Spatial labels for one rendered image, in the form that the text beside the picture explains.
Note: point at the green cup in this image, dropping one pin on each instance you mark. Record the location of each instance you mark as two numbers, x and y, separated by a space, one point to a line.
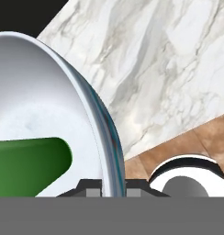
28 166

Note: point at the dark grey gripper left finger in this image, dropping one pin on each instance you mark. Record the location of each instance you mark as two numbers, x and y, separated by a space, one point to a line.
90 187

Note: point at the white bowl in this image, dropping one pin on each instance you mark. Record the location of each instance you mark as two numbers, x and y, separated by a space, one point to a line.
49 101

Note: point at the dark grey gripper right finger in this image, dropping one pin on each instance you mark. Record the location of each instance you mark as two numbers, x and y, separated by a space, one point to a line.
138 187

